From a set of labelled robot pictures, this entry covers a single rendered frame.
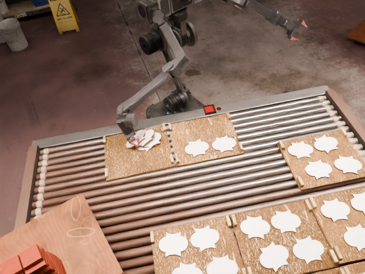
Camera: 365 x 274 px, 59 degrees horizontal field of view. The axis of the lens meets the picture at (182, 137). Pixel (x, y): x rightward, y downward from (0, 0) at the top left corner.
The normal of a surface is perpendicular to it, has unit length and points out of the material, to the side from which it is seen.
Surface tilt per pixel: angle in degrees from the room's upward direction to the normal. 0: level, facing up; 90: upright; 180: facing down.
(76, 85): 0
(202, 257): 0
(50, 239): 0
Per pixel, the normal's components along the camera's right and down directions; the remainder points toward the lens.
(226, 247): -0.08, -0.66
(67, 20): 0.22, 0.55
